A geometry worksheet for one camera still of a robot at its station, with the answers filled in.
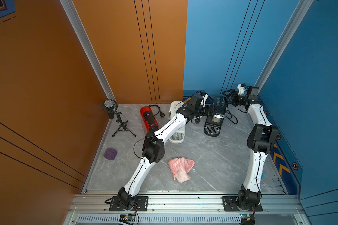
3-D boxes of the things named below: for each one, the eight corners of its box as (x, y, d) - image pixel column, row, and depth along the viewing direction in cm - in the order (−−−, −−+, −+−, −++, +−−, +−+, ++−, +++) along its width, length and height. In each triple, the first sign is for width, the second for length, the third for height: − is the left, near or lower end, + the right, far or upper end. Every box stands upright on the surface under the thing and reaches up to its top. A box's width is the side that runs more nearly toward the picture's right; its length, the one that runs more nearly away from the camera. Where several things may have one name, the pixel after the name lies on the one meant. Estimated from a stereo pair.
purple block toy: (106, 159, 92) (102, 155, 88) (110, 151, 96) (107, 147, 91) (114, 160, 91) (111, 157, 87) (118, 152, 95) (115, 149, 91)
